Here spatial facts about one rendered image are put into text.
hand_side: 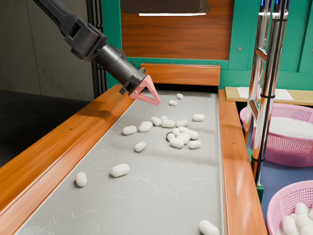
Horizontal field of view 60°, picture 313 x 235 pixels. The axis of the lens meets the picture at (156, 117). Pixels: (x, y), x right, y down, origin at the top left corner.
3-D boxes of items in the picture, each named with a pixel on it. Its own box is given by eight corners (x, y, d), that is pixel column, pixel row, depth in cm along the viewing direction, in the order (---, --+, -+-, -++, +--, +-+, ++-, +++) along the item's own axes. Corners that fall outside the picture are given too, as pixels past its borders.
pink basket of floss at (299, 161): (300, 186, 61) (308, 148, 58) (217, 141, 83) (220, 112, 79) (357, 156, 74) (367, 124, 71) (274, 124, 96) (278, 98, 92)
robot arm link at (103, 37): (68, 50, 70) (86, 22, 68) (83, 51, 81) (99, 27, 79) (104, 79, 71) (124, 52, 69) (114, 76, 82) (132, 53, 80)
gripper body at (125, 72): (148, 71, 76) (128, 52, 75) (139, 78, 66) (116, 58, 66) (134, 87, 78) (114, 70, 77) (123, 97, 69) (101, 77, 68)
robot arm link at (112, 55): (88, 58, 69) (102, 40, 68) (96, 57, 76) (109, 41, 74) (109, 76, 69) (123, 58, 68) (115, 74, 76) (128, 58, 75)
